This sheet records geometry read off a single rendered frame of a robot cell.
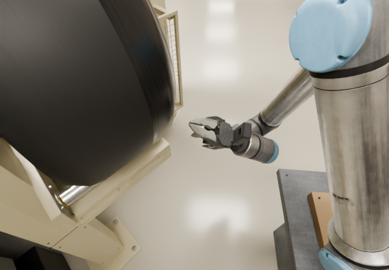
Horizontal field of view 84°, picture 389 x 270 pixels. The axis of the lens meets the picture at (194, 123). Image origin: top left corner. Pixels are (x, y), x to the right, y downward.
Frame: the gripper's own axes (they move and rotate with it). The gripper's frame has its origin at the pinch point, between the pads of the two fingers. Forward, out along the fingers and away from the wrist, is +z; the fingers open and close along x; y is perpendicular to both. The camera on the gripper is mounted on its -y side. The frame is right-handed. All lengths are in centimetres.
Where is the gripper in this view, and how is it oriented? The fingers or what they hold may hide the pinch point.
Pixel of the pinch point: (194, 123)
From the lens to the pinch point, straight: 58.9
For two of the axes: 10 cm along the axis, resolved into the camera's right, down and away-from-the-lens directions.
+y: -5.8, 2.0, 7.9
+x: 1.2, -9.4, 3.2
